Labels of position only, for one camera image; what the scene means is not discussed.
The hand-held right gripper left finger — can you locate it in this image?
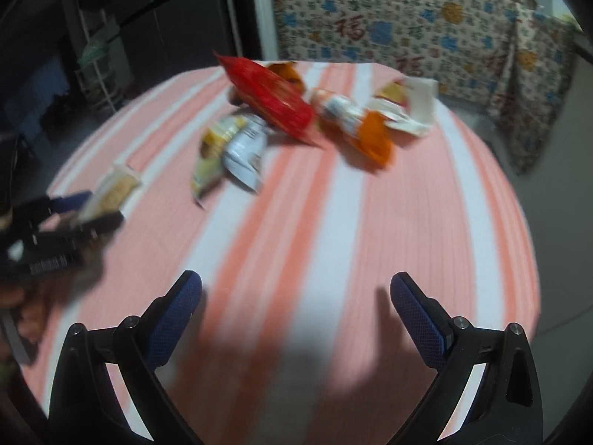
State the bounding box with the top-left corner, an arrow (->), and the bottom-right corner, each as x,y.
49,270 -> 205,445

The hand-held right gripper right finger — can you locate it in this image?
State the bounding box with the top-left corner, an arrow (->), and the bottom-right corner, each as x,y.
390,273 -> 545,445

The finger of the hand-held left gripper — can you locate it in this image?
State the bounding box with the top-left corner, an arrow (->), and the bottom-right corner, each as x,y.
9,190 -> 93,224
42,211 -> 126,243

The beige snack wrapper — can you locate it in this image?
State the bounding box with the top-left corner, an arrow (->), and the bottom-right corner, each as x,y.
76,162 -> 142,223

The yellow white wrapper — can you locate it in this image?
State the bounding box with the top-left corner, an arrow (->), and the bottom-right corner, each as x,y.
192,116 -> 248,205

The silver white wrapper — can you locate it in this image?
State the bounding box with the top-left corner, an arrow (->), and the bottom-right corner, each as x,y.
222,118 -> 269,193

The white wrapper orange print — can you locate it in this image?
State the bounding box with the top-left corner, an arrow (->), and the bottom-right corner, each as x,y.
373,78 -> 438,139

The red snack bag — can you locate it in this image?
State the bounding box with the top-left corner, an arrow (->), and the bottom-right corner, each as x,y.
214,51 -> 320,146

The orange snack wrapper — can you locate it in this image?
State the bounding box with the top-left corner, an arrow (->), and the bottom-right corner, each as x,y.
269,60 -> 307,93

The person's left hand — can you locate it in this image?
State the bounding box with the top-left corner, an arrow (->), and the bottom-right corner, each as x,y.
0,283 -> 61,348

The orange white striped tablecloth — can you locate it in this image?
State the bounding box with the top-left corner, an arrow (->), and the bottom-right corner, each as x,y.
23,60 -> 543,445

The white storage rack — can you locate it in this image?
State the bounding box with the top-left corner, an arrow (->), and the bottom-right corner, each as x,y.
74,9 -> 123,114

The grey refrigerator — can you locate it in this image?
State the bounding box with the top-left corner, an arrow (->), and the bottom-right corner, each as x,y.
106,0 -> 242,103

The narrow printed cloth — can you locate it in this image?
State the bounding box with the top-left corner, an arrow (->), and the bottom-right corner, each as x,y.
486,4 -> 580,174

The large printed cloth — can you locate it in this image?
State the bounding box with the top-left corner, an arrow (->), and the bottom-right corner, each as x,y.
268,0 -> 520,98

